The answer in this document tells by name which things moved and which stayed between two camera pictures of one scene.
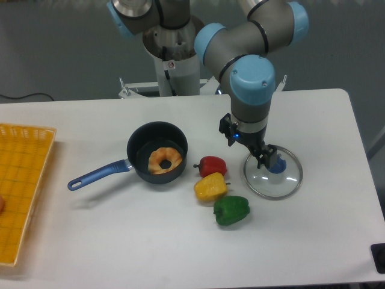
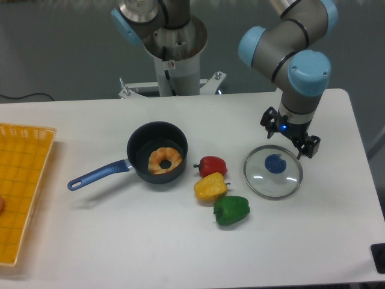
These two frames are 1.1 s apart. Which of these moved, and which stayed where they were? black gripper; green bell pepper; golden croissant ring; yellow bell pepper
Moved: black gripper
Stayed: golden croissant ring; green bell pepper; yellow bell pepper
